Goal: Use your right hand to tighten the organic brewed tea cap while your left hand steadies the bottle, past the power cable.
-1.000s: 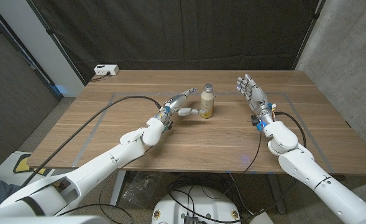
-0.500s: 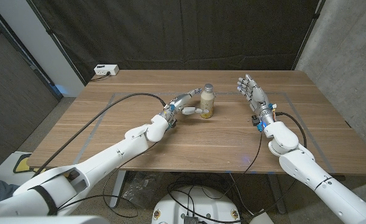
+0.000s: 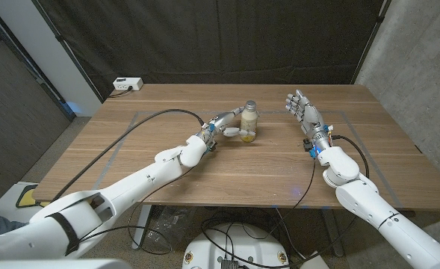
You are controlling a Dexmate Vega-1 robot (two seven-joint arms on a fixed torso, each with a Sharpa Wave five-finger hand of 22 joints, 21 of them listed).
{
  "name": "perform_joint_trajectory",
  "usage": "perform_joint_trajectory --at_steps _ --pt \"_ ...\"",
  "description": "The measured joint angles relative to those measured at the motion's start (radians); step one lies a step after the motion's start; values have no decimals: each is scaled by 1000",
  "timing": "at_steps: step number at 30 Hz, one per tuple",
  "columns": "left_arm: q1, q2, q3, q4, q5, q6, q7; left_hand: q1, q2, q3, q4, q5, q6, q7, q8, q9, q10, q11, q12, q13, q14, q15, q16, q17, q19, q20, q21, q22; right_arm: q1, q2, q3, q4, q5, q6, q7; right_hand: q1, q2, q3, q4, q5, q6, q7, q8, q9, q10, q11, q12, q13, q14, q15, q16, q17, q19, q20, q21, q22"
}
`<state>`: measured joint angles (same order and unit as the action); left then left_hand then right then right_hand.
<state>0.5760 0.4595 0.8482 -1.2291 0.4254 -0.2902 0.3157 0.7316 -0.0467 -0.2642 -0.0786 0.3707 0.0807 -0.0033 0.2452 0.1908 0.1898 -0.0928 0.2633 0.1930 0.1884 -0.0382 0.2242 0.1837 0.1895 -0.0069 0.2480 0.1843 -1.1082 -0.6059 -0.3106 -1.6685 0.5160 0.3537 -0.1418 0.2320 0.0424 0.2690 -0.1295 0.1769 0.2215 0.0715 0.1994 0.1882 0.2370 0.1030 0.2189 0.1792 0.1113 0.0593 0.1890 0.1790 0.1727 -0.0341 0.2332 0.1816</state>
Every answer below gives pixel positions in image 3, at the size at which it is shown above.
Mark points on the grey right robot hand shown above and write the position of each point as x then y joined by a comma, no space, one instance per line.
311,116

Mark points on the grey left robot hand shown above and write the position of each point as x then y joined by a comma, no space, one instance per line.
219,121

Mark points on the organic brewed tea bottle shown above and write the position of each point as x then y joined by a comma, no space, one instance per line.
249,121

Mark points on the silver bottle cap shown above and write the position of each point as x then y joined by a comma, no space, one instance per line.
251,105

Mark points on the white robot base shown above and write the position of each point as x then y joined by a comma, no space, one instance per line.
238,243

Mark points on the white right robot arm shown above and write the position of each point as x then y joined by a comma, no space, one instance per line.
372,201

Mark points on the white power strip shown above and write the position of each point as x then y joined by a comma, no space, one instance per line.
128,83

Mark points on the black backdrop curtain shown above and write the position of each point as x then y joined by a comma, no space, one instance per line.
219,37

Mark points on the black backdrop stand pole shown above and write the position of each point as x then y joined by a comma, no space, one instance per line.
70,52
371,41

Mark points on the clear plastic bag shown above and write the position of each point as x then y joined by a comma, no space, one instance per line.
171,224

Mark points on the grey table leg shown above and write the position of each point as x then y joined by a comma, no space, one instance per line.
333,235
141,228

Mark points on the white board corner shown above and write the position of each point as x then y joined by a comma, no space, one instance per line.
315,261

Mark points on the white and yellow floor plate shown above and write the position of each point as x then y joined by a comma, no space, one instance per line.
27,196

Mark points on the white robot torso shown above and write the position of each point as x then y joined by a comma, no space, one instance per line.
55,264

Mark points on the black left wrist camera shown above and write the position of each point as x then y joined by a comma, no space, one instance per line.
212,146

